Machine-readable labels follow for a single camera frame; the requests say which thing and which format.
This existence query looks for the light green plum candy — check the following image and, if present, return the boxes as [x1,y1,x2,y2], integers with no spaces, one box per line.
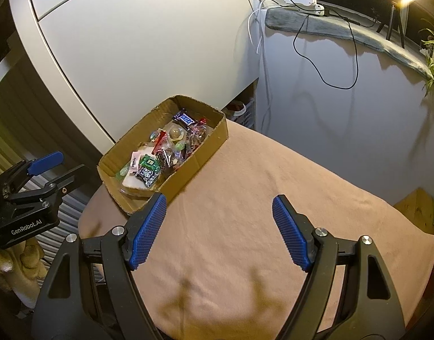
[115,163,130,182]

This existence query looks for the packaged toast bread slice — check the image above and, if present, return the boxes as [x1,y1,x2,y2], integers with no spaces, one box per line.
[122,142,162,197]

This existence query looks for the person's left hand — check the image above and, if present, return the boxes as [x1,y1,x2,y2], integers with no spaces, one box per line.
[0,237,47,309]

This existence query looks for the black light tripod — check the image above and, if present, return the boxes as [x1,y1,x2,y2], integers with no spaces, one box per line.
[376,0,409,48]

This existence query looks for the brown cardboard box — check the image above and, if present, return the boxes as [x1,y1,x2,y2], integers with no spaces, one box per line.
[98,94,228,214]

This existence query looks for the white cable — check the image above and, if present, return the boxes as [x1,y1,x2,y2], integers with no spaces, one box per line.
[246,0,286,56]

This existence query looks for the white cabinet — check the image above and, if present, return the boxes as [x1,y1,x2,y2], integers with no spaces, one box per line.
[9,0,258,152]

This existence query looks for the Snickers bar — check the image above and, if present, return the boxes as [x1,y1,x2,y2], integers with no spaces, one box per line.
[172,109,196,131]
[156,148,174,173]

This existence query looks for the dark green candy packet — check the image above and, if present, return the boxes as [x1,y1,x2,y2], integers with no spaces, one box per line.
[138,154,161,173]

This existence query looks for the wooden side table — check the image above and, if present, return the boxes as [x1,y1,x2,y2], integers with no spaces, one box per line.
[394,188,434,235]

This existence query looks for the black cable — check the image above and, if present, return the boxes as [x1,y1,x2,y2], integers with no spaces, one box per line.
[292,6,378,92]

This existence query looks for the black patterned snack packet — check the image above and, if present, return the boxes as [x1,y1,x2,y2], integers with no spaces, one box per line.
[136,167,160,188]

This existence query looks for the pink white candy packet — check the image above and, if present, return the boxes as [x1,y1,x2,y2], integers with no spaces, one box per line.
[128,150,146,175]

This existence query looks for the clear bag red dates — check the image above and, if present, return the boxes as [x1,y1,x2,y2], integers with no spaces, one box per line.
[187,118,208,150]

